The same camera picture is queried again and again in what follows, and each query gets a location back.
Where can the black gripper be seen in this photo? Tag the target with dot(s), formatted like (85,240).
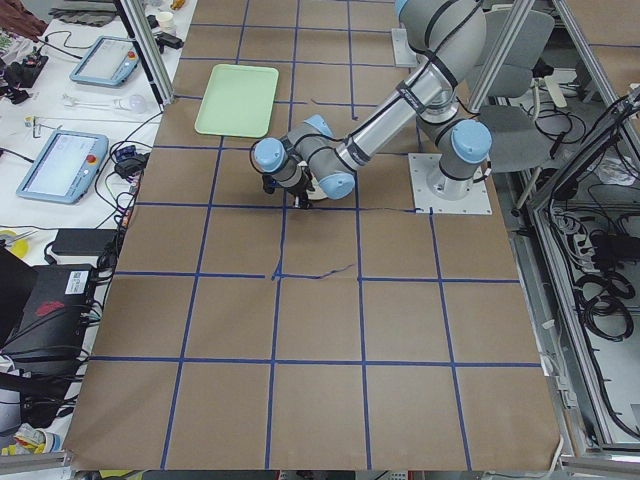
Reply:
(299,190)

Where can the white round plate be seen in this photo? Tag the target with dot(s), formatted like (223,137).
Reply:
(317,194)

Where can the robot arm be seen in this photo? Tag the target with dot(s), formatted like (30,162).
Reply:
(449,37)

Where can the light green tray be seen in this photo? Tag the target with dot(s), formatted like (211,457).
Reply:
(238,101)

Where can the white light bulb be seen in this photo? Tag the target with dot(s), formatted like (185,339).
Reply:
(134,103)

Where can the far teach pendant tablet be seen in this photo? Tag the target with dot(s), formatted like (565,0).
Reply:
(109,62)

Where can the teach pendant tablet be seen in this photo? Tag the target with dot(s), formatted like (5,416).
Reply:
(109,62)
(65,167)

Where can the black power adapter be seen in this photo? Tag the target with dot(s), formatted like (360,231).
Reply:
(82,242)

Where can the near teach pendant tablet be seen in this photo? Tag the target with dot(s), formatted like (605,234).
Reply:
(65,167)

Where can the black computer case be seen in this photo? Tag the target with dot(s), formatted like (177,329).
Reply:
(44,313)

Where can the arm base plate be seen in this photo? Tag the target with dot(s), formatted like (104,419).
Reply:
(434,193)
(404,56)

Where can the aluminium frame post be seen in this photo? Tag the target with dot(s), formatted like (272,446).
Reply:
(134,19)

